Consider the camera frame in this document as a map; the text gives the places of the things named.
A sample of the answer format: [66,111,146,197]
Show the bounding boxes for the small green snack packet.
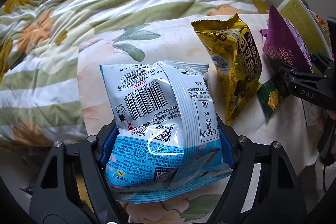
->
[257,75,287,119]

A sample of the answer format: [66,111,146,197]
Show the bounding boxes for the purple snack bag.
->
[260,6,313,73]

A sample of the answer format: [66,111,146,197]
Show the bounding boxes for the orange white snack bag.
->
[309,10,329,32]

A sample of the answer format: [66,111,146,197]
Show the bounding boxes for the green cardboard box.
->
[277,0,333,58]

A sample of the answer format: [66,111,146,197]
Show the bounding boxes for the floral striped quilt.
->
[1,0,269,149]

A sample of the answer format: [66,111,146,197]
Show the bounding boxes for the gold cocoa pillow snack bag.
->
[191,14,262,125]

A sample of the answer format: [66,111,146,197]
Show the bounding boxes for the blue white snack bag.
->
[100,61,234,203]

